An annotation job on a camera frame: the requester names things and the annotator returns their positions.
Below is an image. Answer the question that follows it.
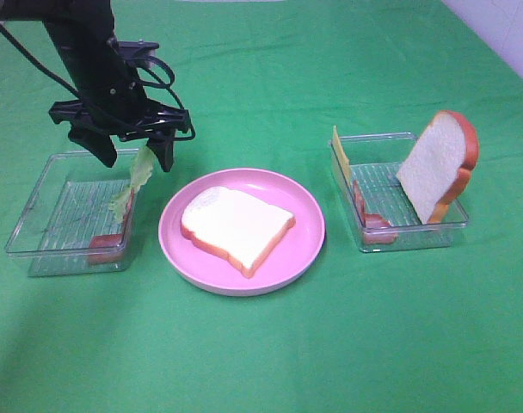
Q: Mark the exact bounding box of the left clear plastic tray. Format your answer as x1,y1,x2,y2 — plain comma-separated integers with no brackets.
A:
5,149,138,277

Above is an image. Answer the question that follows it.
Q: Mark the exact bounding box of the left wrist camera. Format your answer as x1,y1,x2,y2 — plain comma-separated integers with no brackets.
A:
108,38,159,69

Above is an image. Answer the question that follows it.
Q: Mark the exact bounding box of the right clear plastic tray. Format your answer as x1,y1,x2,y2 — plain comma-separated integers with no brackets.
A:
329,132,468,253

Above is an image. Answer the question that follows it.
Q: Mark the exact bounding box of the green tablecloth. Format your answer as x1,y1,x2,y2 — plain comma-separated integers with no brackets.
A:
0,1,523,412

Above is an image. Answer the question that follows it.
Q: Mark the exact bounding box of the yellow cheese slice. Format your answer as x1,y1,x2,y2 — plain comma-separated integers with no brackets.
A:
331,125,352,183

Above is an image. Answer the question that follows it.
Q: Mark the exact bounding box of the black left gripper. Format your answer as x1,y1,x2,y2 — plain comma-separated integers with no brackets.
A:
49,82,191,172

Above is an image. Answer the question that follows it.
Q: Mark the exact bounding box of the bacon strip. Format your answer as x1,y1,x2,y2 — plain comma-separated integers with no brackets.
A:
352,180,397,244
87,189,135,265

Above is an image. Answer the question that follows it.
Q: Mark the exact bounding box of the pink round plate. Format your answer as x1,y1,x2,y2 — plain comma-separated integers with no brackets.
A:
158,168,325,297

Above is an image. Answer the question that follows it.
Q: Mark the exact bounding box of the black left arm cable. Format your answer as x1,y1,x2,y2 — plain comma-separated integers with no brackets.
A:
0,8,197,143

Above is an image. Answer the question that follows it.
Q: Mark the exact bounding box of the green lettuce leaf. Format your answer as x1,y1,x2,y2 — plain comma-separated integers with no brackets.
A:
108,146,156,224

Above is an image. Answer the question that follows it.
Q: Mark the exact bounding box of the toast bread slice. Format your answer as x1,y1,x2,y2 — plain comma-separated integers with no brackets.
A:
397,110,480,225
181,186,296,278

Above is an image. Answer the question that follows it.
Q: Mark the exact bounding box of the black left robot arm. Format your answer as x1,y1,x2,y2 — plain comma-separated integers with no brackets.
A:
0,1,195,172

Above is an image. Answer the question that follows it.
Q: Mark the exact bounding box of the clear plastic tray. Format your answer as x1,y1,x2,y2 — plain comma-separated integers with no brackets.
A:
329,132,468,253
5,149,138,277

